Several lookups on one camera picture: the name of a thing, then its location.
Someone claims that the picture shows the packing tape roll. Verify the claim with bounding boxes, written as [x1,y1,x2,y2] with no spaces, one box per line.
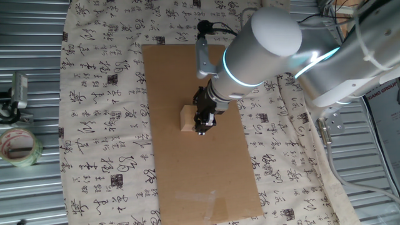
[0,127,44,168]

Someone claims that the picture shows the clear tape strip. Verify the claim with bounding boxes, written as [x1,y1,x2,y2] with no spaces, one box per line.
[174,189,221,220]

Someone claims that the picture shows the black camera cable bundle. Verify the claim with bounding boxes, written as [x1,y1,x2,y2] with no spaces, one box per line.
[196,19,239,41]

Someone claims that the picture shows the camera stand clamp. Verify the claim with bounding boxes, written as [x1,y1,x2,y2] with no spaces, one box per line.
[0,89,34,125]

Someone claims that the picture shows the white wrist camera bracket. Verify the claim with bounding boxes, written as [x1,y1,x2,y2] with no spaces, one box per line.
[195,37,219,79]

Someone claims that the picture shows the brown cardboard sheet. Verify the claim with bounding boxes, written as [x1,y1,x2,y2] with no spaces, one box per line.
[141,43,265,225]

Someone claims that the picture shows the small wooden block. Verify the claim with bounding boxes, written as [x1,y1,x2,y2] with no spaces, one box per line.
[179,104,199,133]

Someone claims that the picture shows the silver finned camera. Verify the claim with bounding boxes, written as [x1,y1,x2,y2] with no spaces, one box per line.
[11,71,29,109]

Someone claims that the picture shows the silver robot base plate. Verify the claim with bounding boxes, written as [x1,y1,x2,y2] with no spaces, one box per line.
[317,111,346,136]

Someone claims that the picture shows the grey cable with metal connector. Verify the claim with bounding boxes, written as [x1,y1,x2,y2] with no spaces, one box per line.
[316,117,400,206]

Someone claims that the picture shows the calligraphy print cloth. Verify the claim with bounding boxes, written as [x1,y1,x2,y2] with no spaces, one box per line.
[58,0,362,225]

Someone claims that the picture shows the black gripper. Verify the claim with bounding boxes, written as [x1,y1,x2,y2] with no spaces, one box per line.
[192,86,229,136]

